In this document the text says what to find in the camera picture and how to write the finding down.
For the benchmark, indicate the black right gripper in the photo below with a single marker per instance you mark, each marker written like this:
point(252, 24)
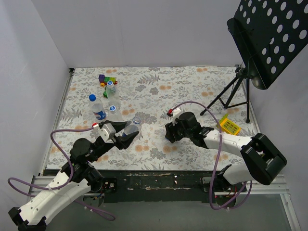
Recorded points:
point(170, 134)

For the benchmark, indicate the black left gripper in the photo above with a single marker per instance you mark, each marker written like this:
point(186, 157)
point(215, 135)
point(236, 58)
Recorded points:
point(115, 135)

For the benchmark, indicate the Pepsi bottle blue label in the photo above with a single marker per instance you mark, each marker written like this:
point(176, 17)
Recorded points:
point(134, 125)

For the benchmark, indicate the white bottle cap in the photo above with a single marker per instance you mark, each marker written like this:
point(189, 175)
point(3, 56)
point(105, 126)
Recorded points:
point(112, 108)

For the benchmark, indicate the Pocari Sweat labelled bottle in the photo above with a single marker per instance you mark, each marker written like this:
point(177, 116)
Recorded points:
point(98, 109)

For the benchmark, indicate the clear unlabelled plastic bottle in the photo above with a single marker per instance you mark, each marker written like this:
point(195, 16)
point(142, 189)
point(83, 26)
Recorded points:
point(113, 96)

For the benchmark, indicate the Pocari Sweat bottle cap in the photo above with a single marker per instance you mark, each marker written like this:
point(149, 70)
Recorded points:
point(110, 83)

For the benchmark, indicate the blue bottle cap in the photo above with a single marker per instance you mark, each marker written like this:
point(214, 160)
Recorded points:
point(92, 97)

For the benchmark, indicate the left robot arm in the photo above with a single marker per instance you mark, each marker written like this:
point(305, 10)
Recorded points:
point(77, 177)

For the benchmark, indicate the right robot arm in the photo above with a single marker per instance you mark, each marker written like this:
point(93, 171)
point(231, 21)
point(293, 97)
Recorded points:
point(262, 160)

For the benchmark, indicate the green blue toy figure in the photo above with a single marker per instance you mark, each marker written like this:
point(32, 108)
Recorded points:
point(105, 94)

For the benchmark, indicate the yellow green toy block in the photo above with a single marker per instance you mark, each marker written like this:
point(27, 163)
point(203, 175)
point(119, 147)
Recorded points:
point(228, 126)

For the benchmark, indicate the colourful toy block train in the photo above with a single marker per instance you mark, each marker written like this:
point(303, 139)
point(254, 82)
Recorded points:
point(104, 79)

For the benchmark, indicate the black music stand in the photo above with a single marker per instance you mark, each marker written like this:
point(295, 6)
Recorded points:
point(268, 34)

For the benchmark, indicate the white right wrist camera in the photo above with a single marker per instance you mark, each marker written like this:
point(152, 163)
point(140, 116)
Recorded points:
point(174, 114)

